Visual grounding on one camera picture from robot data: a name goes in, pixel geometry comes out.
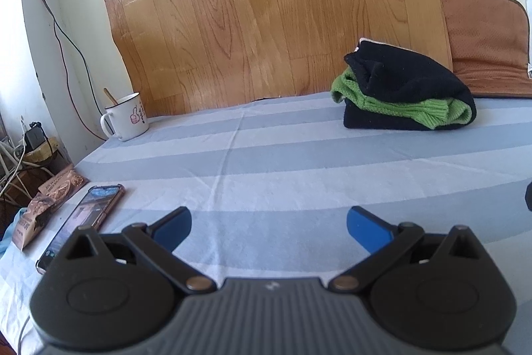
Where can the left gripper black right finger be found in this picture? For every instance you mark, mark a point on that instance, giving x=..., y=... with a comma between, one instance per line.
x=435, y=291

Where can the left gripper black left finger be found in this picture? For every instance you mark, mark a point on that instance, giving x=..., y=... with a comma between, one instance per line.
x=109, y=291

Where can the navy and green sweater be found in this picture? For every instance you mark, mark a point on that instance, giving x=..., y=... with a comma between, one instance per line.
x=386, y=87

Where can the smartphone in brown case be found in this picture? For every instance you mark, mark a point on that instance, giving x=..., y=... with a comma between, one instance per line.
x=92, y=210

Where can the brown snack bag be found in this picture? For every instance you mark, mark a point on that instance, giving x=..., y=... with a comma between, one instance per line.
x=51, y=195

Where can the brown mesh seat cushion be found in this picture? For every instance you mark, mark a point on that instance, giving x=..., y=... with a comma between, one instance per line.
x=489, y=43

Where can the black power adapter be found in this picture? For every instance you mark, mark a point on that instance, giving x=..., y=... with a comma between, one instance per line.
x=35, y=136

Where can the white enamel mug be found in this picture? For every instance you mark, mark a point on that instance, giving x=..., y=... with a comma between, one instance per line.
x=125, y=119

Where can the blue striped bed sheet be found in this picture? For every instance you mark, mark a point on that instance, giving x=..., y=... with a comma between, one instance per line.
x=269, y=186

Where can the wooden stick in mug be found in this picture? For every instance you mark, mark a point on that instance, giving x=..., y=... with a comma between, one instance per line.
x=110, y=96

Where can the wooden headboard panel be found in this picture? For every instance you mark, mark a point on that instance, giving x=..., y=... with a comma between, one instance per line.
x=188, y=55

